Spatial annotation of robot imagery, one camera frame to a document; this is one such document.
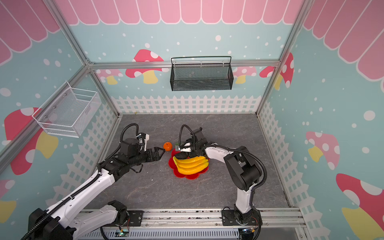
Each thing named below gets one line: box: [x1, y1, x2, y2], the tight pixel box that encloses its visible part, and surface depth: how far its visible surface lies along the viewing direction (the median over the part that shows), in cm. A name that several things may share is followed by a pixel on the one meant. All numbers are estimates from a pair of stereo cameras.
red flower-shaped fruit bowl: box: [168, 148, 210, 180], surface depth 87 cm
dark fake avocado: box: [175, 152, 188, 160], surface depth 93 cm
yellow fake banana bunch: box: [173, 156, 209, 175], surface depth 89 cm
